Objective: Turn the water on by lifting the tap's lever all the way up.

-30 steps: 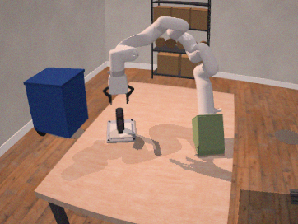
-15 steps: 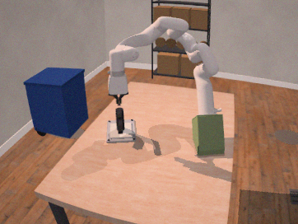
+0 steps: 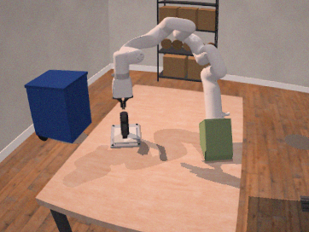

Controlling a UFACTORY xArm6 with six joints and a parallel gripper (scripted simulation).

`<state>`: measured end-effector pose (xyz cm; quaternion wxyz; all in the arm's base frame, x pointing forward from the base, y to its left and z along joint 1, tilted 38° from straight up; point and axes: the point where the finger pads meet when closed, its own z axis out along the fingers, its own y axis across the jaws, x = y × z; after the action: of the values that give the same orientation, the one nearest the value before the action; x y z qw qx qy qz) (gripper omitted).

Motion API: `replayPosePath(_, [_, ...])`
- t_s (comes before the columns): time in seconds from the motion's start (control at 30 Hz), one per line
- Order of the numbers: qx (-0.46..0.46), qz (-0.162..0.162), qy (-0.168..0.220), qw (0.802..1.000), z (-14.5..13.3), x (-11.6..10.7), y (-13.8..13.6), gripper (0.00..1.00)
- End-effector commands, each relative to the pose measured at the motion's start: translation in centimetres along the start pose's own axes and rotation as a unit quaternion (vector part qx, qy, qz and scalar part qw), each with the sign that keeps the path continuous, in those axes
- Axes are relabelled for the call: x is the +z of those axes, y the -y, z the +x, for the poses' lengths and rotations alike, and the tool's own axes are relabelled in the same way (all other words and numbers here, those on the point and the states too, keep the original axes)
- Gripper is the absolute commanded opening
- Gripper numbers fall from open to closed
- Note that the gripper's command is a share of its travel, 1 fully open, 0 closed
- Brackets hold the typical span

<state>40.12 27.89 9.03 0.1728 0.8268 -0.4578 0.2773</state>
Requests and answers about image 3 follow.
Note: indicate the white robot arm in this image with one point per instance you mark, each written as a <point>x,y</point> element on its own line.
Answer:
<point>203,54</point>

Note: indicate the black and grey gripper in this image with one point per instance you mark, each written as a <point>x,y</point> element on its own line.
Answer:
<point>122,89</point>

